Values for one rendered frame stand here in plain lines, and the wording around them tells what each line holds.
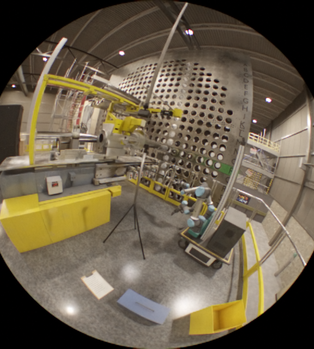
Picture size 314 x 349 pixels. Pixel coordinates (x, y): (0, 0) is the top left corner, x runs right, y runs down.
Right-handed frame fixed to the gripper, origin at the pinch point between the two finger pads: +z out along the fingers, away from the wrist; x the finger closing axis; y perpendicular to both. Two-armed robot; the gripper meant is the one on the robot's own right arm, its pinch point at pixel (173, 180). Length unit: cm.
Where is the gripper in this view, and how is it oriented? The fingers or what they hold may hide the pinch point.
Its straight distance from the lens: 218.9
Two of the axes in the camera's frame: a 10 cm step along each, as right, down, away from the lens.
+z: -8.1, -3.4, 4.8
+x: 5.9, -4.8, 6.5
